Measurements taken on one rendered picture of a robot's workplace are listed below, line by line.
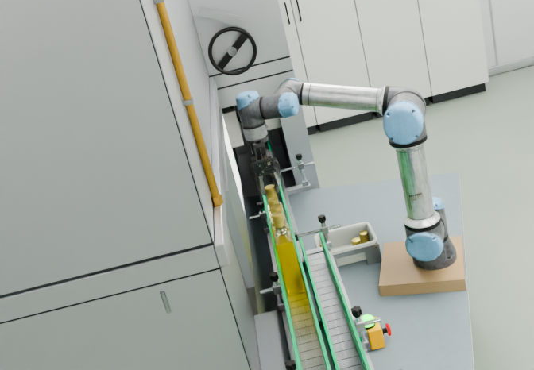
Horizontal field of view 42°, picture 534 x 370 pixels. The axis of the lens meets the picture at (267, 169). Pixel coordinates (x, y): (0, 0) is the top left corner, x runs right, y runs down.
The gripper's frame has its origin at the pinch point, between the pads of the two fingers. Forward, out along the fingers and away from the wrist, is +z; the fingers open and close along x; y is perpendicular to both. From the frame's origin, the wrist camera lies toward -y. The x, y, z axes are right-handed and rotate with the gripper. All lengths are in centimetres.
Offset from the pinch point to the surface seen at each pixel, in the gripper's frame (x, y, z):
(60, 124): -38, 74, -58
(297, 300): 0.1, 24.8, 29.4
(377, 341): 21, 42, 39
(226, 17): -1, -82, -47
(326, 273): 11.5, 13.0, 29.4
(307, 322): 1.5, 38.1, 29.4
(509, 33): 245, -410, 82
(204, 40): -13, -88, -39
